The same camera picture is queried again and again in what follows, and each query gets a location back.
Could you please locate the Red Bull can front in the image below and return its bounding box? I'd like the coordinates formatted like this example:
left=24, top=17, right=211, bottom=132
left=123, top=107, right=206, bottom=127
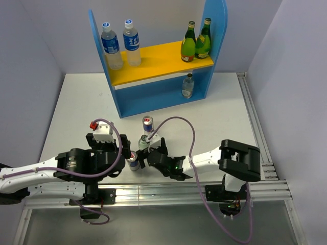
left=127, top=151, right=139, bottom=171

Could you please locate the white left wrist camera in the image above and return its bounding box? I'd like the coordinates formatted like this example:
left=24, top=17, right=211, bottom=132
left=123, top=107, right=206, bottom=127
left=89, top=121, right=114, bottom=143

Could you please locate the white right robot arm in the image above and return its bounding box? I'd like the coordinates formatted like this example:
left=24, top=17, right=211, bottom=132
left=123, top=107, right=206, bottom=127
left=136, top=138, right=261, bottom=202

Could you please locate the green glass bottle left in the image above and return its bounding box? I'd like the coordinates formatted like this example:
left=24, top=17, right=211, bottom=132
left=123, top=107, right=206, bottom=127
left=180, top=21, right=196, bottom=62

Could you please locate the aluminium rail frame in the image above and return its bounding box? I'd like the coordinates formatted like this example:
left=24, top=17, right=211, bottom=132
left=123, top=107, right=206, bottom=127
left=15, top=73, right=307, bottom=244

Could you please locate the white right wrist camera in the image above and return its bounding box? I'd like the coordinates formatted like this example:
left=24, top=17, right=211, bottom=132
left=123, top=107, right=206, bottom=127
left=146, top=132, right=161, bottom=152

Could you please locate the red bull can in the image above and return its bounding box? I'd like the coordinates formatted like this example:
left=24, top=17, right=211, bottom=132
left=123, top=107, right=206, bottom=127
left=127, top=151, right=139, bottom=171
left=142, top=115, right=154, bottom=135

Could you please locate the clear glass bottle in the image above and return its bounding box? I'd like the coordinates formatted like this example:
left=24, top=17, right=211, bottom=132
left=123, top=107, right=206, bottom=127
left=138, top=135, right=150, bottom=151
left=181, top=73, right=194, bottom=99

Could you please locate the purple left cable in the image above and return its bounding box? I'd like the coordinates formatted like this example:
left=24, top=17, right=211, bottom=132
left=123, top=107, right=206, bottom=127
left=0, top=118, right=123, bottom=225

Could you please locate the green glass bottle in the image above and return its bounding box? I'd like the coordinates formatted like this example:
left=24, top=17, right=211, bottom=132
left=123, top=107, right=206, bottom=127
left=195, top=18, right=212, bottom=59
left=180, top=21, right=196, bottom=62

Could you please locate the blue and yellow shelf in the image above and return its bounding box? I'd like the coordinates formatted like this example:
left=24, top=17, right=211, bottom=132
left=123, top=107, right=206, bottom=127
left=88, top=1, right=228, bottom=118

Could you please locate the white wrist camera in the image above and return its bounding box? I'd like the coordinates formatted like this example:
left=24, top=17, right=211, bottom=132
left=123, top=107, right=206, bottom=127
left=146, top=132, right=161, bottom=152
left=89, top=121, right=114, bottom=143

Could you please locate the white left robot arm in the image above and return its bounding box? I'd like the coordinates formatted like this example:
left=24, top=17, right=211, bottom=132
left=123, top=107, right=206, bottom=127
left=1, top=132, right=131, bottom=205

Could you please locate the Pocari Sweat bottle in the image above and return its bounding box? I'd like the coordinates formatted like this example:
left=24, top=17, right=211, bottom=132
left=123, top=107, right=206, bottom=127
left=101, top=22, right=123, bottom=70
left=123, top=19, right=142, bottom=67

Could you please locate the green glass bottle right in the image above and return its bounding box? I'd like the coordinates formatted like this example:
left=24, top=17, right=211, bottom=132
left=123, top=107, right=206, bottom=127
left=195, top=18, right=212, bottom=59

